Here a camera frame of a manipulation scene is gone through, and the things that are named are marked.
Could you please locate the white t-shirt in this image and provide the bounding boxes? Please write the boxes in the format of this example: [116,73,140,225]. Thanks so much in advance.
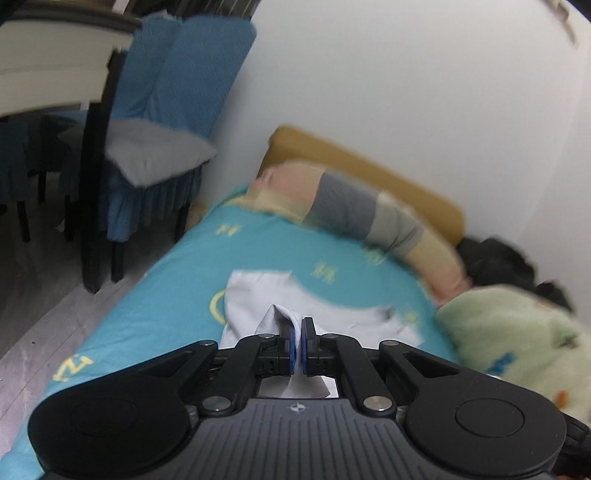
[218,269,426,400]

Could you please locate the teal patterned bed sheet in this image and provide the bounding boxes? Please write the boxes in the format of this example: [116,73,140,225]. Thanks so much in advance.
[0,184,461,480]

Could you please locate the striped beige grey pillow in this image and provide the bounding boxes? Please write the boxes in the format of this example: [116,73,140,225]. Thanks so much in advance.
[242,160,470,305]

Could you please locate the light green fleece blanket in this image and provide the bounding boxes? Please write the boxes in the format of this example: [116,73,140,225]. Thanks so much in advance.
[436,285,590,425]

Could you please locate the black clothing pile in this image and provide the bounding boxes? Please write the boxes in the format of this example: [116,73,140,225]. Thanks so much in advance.
[456,237,575,313]

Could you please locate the mustard yellow headboard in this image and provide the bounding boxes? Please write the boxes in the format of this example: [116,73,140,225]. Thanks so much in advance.
[259,125,465,246]

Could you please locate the grey seat cushion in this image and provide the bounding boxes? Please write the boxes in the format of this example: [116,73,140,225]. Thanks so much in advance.
[105,119,216,188]

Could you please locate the white table with black legs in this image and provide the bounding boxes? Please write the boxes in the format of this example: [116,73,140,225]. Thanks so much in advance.
[1,1,141,294]

